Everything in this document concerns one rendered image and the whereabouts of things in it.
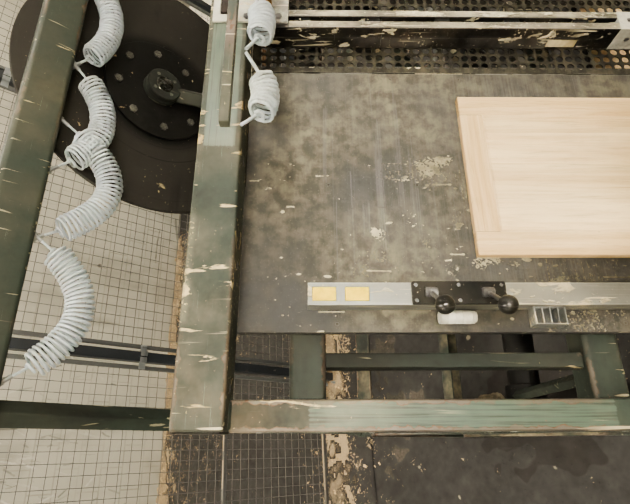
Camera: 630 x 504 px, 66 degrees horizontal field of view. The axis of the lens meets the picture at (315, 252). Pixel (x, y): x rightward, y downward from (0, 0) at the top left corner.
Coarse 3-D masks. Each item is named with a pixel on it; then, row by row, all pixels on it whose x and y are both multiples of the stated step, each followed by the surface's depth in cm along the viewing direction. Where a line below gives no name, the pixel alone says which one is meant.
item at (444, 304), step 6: (426, 288) 101; (432, 288) 101; (426, 294) 101; (432, 294) 99; (444, 294) 91; (438, 300) 90; (444, 300) 90; (450, 300) 90; (438, 306) 90; (444, 306) 89; (450, 306) 89; (444, 312) 90; (450, 312) 90
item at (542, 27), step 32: (288, 0) 124; (288, 32) 127; (320, 32) 127; (352, 32) 127; (384, 32) 127; (416, 32) 127; (448, 32) 127; (480, 32) 127; (512, 32) 127; (544, 32) 127; (576, 32) 127; (608, 32) 128
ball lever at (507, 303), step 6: (486, 288) 101; (492, 288) 101; (486, 294) 101; (492, 294) 98; (498, 300) 92; (504, 300) 90; (510, 300) 90; (516, 300) 90; (498, 306) 91; (504, 306) 90; (510, 306) 89; (516, 306) 90; (504, 312) 91; (510, 312) 90
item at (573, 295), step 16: (336, 288) 103; (384, 288) 103; (400, 288) 103; (512, 288) 103; (528, 288) 103; (544, 288) 103; (560, 288) 103; (576, 288) 103; (592, 288) 103; (608, 288) 103; (624, 288) 103; (320, 304) 101; (336, 304) 101; (352, 304) 101; (368, 304) 101; (384, 304) 101; (400, 304) 101; (528, 304) 102; (544, 304) 102; (560, 304) 102; (576, 304) 102; (592, 304) 102; (608, 304) 102; (624, 304) 102
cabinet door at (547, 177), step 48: (480, 144) 119; (528, 144) 119; (576, 144) 120; (624, 144) 120; (480, 192) 114; (528, 192) 114; (576, 192) 115; (624, 192) 115; (480, 240) 109; (528, 240) 110; (576, 240) 110; (624, 240) 110
